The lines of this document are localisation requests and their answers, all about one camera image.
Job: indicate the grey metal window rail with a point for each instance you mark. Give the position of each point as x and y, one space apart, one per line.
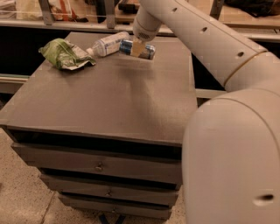
254 34

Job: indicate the bottom grey drawer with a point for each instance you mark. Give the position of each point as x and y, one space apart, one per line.
116 206

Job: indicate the grey drawer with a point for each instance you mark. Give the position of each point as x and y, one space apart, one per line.
116 206
100 162
111 190

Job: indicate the clear plastic water bottle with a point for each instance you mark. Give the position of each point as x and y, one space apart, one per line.
108 45

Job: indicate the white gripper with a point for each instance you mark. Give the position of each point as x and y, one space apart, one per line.
144 32

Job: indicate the middle grey drawer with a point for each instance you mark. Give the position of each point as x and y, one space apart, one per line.
111 190

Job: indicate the green chip bag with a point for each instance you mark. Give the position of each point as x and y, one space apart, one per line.
65 56

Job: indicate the grey drawer cabinet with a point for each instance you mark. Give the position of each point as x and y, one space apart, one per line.
136 107

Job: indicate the redbull can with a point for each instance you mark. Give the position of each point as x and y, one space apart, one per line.
147 53

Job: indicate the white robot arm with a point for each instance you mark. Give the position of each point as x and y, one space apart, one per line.
231 145

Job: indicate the top grey drawer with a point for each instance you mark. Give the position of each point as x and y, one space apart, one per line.
100 162

